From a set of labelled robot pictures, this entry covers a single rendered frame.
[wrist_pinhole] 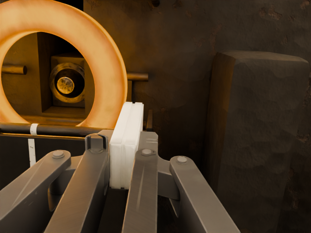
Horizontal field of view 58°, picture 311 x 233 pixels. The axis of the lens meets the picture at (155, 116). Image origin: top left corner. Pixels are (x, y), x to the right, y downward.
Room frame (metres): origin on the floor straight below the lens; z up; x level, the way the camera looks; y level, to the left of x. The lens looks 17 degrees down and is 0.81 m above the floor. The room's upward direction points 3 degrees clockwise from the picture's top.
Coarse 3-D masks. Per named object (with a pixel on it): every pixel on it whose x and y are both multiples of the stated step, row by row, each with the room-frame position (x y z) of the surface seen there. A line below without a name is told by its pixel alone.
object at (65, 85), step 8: (64, 72) 0.39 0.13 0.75; (72, 72) 0.40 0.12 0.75; (56, 80) 0.39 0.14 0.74; (64, 80) 0.38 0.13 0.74; (72, 80) 0.38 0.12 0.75; (80, 80) 0.40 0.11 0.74; (56, 88) 0.39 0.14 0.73; (64, 88) 0.38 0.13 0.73; (72, 88) 0.38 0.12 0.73; (80, 88) 0.39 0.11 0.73; (64, 96) 0.40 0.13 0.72; (72, 96) 0.40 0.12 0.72
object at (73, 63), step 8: (56, 56) 0.41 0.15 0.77; (64, 56) 0.41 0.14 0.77; (72, 56) 0.41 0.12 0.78; (80, 56) 0.42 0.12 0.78; (56, 64) 0.40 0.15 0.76; (64, 64) 0.40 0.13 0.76; (72, 64) 0.40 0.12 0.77; (80, 64) 0.41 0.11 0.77; (56, 72) 0.40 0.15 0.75; (80, 72) 0.40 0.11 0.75; (56, 96) 0.40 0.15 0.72; (80, 96) 0.40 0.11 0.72; (56, 104) 0.41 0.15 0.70; (64, 104) 0.41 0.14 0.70; (72, 104) 0.41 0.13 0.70; (80, 104) 0.41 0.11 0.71
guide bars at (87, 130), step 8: (0, 128) 0.27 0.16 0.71; (8, 128) 0.27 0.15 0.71; (16, 128) 0.27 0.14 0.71; (24, 128) 0.28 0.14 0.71; (40, 128) 0.28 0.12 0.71; (48, 128) 0.28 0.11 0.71; (56, 128) 0.28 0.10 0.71; (64, 128) 0.28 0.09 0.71; (72, 128) 0.28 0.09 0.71; (80, 128) 0.28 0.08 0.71; (88, 128) 0.28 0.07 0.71; (96, 128) 0.28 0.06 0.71; (104, 128) 0.28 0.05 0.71; (112, 128) 0.28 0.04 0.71; (64, 136) 0.28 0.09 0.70; (72, 136) 0.28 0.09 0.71; (80, 136) 0.28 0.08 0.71
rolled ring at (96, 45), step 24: (24, 0) 0.30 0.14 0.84; (48, 0) 0.30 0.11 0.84; (0, 24) 0.30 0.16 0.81; (24, 24) 0.30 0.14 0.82; (48, 24) 0.30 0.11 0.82; (72, 24) 0.30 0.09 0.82; (96, 24) 0.31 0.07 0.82; (0, 48) 0.31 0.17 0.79; (96, 48) 0.30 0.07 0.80; (0, 72) 0.33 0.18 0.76; (96, 72) 0.30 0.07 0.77; (120, 72) 0.30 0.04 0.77; (0, 96) 0.32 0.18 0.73; (96, 96) 0.30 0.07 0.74; (120, 96) 0.30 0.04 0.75; (0, 120) 0.30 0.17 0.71; (24, 120) 0.33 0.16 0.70; (96, 120) 0.30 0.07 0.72
